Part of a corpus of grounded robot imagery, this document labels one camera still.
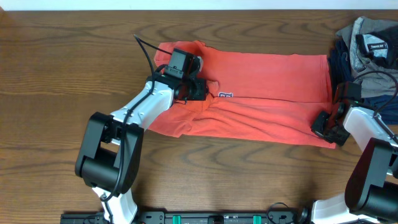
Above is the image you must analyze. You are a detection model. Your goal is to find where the orange soccer t-shirt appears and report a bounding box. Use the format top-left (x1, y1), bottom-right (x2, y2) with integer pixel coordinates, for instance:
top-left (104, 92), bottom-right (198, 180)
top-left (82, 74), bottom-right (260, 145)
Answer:
top-left (150, 40), bottom-right (332, 148)

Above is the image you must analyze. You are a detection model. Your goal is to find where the black t-shirt orange contour print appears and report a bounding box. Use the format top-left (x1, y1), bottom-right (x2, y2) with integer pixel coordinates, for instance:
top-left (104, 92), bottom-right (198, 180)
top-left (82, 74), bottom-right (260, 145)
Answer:
top-left (356, 26), bottom-right (397, 70)

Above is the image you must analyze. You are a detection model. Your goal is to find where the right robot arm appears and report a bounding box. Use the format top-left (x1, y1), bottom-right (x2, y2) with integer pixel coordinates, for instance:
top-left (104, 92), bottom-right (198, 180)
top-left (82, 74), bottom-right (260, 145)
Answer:
top-left (310, 107), bottom-right (397, 223)

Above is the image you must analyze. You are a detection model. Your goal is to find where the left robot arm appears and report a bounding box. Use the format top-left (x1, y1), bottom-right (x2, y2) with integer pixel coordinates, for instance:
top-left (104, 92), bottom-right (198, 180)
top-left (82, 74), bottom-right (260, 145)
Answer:
top-left (75, 72), bottom-right (208, 223)

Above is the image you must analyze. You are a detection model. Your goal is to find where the navy blue folded garment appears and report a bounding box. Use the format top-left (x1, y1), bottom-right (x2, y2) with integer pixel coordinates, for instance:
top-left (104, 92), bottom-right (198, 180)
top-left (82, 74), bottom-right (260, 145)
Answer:
top-left (328, 39), bottom-right (397, 125)

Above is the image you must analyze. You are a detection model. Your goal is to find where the grey folded t-shirt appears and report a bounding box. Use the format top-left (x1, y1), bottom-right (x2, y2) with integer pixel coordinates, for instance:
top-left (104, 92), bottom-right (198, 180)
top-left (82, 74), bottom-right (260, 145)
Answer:
top-left (336, 16), bottom-right (397, 97)

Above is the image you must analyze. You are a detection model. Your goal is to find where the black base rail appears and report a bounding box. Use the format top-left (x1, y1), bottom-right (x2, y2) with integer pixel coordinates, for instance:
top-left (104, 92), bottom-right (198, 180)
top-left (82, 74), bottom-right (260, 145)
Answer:
top-left (60, 210), bottom-right (312, 224)

